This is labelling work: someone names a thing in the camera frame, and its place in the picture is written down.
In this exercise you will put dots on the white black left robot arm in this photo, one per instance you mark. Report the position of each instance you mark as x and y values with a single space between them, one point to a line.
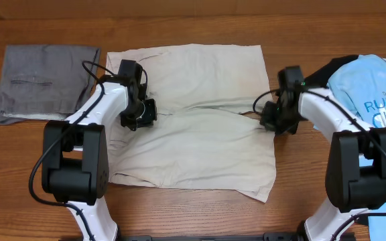
75 163

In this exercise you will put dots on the folded grey cloth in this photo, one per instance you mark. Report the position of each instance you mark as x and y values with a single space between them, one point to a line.
44 82

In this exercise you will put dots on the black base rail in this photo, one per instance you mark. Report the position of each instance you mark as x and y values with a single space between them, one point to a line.
209 237

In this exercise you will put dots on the beige khaki shorts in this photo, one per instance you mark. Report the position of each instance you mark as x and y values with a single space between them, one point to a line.
203 137

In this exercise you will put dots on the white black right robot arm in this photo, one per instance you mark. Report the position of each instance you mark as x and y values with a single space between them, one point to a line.
356 171

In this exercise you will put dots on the light blue printed t-shirt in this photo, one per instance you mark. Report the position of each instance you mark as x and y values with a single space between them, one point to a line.
367 102

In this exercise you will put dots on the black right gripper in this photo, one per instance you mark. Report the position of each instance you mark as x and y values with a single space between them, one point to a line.
267 122

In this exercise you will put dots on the black garment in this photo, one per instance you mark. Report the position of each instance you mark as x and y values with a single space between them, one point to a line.
348 71

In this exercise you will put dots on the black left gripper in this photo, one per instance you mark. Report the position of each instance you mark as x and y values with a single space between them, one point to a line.
151 115

